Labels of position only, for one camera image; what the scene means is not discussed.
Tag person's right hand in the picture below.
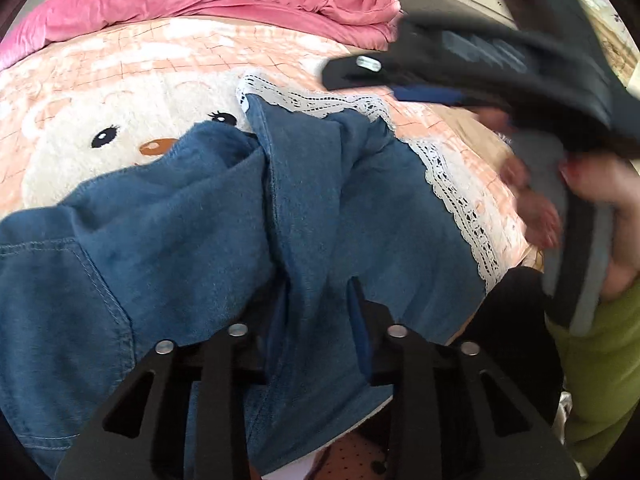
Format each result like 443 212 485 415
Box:
474 106 640 304

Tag peach bear print blanket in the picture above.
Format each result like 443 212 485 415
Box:
1 18 539 266

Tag pink duvet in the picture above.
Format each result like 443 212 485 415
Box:
1 0 401 68

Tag blue denim pants lace hem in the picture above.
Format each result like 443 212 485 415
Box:
1 76 504 474

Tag green right sleeve forearm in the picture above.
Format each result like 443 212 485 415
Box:
547 284 639 472

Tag grey padded headboard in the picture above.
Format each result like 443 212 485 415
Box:
399 0 514 26

